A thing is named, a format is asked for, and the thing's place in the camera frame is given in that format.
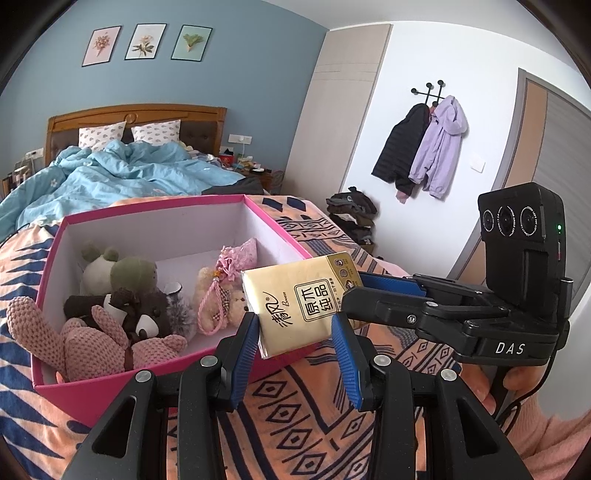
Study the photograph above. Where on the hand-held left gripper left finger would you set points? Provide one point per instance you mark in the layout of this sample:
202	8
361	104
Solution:
244	360

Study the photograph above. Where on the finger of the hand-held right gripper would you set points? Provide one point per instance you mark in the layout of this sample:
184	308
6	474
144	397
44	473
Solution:
392	284
397	311

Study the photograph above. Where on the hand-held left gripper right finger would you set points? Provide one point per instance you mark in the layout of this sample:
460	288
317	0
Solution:
348	364

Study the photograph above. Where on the cream teddy bear plush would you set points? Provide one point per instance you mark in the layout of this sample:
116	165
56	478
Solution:
238	307

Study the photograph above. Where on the yellow tissue pack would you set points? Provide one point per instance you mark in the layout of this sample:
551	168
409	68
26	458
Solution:
295	304

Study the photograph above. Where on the grey furry plush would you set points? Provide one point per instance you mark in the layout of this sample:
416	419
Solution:
180	318

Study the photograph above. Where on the brown bear plush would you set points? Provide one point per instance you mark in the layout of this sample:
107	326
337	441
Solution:
152	309

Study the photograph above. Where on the pink lace sachet pouch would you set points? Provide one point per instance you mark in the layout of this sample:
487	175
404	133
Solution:
242	253

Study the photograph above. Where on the green frog plush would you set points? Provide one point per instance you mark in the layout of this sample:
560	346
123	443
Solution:
134	272

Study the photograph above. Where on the pink cardboard box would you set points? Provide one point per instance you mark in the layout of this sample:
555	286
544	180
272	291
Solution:
184	221

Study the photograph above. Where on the pink knitted rabbit plush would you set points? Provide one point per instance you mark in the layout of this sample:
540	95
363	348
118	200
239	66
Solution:
87	350

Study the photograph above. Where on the person's right hand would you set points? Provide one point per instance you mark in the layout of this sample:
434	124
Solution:
478	383

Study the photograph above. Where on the pink bed sheet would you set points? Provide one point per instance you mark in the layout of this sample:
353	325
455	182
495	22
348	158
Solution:
390	268

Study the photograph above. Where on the orange patterned blanket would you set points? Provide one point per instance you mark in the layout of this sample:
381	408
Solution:
300	401

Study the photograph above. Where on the pile of dark clothes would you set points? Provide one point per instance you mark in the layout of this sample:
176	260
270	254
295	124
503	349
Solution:
351	214

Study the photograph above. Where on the grey framed door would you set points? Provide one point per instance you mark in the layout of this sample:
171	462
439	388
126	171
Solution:
554	152

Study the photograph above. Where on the black jacket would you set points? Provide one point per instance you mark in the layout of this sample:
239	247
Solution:
397	147

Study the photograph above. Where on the purple jacket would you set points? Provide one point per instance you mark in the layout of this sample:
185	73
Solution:
438	147

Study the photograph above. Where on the cluttered bedside table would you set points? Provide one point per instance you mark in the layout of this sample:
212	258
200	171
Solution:
258	173
16	177

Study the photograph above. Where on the dark garment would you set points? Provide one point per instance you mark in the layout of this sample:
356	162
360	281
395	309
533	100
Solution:
235	186

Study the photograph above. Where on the white wardrobe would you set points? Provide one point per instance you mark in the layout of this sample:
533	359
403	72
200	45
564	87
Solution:
332	101

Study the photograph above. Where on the black coat hook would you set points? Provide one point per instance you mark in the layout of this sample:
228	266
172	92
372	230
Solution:
429	90

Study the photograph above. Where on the red box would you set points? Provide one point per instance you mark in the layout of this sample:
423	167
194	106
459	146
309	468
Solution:
226	160

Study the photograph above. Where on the blue duvet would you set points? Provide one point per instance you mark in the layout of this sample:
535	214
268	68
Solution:
115	180

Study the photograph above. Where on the white patterned pillow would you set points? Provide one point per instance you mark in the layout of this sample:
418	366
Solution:
101	134
157	131

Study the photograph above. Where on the wooden headboard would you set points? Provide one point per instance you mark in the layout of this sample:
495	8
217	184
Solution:
138	112

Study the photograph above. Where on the green leaf picture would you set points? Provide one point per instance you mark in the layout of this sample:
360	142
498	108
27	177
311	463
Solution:
191	43

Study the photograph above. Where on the white flower picture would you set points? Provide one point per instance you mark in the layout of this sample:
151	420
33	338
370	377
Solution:
144	41

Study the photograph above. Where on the pink flower picture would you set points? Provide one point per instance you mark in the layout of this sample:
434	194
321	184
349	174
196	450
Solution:
101	46

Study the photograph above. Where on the white light switch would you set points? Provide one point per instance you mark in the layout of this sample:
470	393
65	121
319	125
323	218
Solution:
478	164

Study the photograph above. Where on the white wall socket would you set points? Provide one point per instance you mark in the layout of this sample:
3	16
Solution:
239	139
34	153

